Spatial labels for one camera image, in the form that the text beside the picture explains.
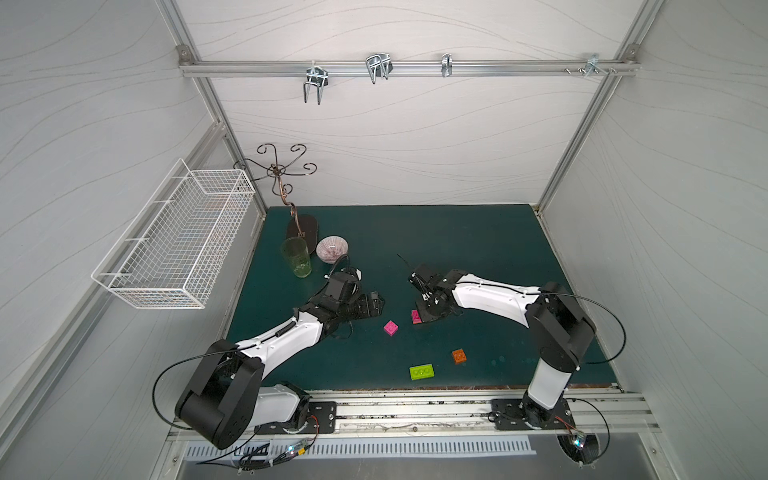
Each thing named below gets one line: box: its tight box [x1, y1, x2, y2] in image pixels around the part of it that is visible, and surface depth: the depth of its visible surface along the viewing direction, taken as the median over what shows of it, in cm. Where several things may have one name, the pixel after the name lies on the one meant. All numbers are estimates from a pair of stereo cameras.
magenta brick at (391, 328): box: [383, 320, 399, 337], surface depth 90 cm
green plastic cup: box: [281, 237, 312, 278], surface depth 97 cm
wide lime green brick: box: [409, 363, 435, 381], surface depth 82 cm
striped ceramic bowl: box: [316, 235, 348, 264], surface depth 106 cm
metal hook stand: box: [233, 143, 319, 255], surface depth 92 cm
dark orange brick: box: [452, 348, 467, 364], surface depth 84 cm
